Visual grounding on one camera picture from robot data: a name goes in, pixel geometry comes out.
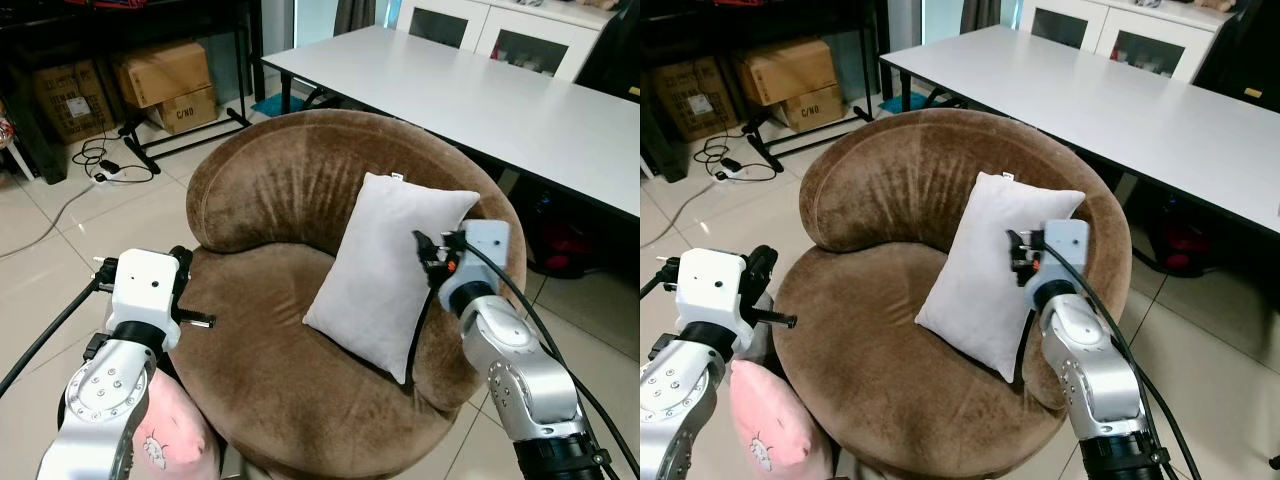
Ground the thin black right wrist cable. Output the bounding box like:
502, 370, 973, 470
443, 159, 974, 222
1010, 288, 1033, 383
405, 288, 437, 375

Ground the pink pillow with print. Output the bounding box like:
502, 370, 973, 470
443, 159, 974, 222
130, 367, 222, 480
728, 358, 837, 480

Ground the long white table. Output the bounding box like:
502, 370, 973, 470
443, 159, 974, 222
880, 25, 1280, 237
260, 25, 641, 219

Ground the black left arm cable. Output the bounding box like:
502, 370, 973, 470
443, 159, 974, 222
640, 256, 683, 301
0, 258, 119, 399

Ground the white floor cable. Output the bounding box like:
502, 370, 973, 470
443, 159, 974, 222
0, 178, 103, 261
640, 178, 723, 249

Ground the red and black bag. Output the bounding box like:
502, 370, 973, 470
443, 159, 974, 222
1138, 192, 1233, 278
528, 188, 603, 279

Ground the small lettered cardboard box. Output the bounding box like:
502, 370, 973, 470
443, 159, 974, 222
775, 84, 847, 134
148, 86, 220, 135

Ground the white glass door cabinet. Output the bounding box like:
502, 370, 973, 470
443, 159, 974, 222
395, 0, 626, 83
1018, 0, 1237, 83

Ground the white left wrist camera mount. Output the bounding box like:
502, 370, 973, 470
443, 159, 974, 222
104, 249, 189, 333
674, 247, 755, 337

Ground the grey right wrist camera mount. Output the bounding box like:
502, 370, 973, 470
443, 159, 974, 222
455, 219, 512, 292
1028, 219, 1090, 288

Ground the large plain cardboard box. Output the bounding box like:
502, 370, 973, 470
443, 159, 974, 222
113, 39, 215, 109
734, 37, 841, 108

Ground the dark printed cardboard box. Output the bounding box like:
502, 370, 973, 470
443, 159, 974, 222
650, 59, 742, 142
33, 60, 117, 143

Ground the grey rectangular pillow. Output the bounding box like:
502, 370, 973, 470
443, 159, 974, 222
915, 171, 1087, 385
303, 172, 482, 386

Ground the brown round velvet sofa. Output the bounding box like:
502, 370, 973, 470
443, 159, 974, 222
185, 108, 528, 480
772, 108, 1134, 480

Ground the grey curtain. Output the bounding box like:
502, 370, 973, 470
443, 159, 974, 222
334, 0, 377, 37
959, 0, 1003, 32

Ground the black frame desk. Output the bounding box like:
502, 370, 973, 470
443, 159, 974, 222
640, 0, 894, 183
0, 0, 267, 186

